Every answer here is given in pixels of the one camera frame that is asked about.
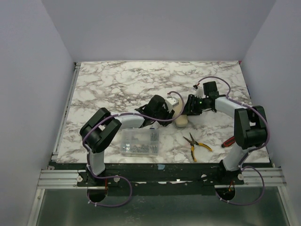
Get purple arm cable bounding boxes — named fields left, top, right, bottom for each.
left=194, top=76, right=270, bottom=206
left=82, top=90, right=186, bottom=208

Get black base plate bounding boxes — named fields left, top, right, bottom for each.
left=49, top=162, right=271, bottom=196

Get aluminium front rail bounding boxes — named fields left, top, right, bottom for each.
left=37, top=169, right=86, bottom=189

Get blue tape piece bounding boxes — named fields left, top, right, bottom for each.
left=158, top=164, right=165, bottom=170

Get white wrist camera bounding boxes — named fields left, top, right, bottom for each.
left=193, top=84, right=204, bottom=98
left=165, top=97, right=179, bottom=112

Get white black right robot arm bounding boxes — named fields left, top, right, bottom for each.
left=183, top=81, right=269, bottom=171

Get beige umbrella case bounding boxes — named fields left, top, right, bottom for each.
left=173, top=99, right=188, bottom=128

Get aluminium rail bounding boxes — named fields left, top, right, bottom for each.
left=37, top=169, right=86, bottom=189
left=51, top=62, right=81, bottom=161

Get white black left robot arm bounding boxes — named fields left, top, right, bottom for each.
left=79, top=95, right=179, bottom=176

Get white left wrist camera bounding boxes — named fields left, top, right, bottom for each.
left=165, top=97, right=179, bottom=112

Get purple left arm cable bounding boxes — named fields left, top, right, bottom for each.
left=82, top=90, right=186, bottom=208

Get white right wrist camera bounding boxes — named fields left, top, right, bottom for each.
left=193, top=84, right=204, bottom=98

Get clear plastic screw box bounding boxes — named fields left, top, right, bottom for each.
left=120, top=128, right=160, bottom=156

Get yellow handled pliers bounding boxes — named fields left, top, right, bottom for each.
left=183, top=133, right=213, bottom=162

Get red black screwdriver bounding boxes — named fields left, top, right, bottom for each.
left=221, top=136, right=235, bottom=148

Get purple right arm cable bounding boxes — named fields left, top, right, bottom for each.
left=194, top=76, right=270, bottom=206

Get aluminium left side rail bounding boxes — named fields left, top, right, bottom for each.
left=51, top=62, right=81, bottom=161

